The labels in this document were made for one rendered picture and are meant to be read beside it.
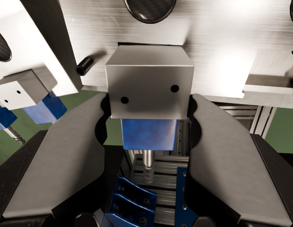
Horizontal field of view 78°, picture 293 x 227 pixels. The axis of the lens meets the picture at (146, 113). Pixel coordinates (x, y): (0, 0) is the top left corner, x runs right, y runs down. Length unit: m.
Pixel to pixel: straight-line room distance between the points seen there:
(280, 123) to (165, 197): 1.17
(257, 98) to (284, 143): 1.41
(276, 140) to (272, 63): 1.47
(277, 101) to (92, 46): 0.26
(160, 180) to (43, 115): 0.36
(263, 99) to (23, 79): 0.32
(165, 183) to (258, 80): 0.40
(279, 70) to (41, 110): 0.28
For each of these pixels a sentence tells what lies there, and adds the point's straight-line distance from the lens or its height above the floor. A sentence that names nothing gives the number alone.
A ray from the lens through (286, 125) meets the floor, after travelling 1.57.
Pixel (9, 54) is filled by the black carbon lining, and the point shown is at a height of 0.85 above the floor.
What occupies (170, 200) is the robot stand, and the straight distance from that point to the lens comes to 0.52.
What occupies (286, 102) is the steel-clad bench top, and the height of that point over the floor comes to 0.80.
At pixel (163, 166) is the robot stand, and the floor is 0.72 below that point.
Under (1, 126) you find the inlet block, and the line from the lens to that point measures 0.38.
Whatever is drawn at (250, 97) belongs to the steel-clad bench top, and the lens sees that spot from 0.30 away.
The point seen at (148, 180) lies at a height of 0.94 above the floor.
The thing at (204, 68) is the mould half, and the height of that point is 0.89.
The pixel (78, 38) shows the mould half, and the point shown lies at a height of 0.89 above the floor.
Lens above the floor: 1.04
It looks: 48 degrees down
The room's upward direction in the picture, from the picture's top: 165 degrees counter-clockwise
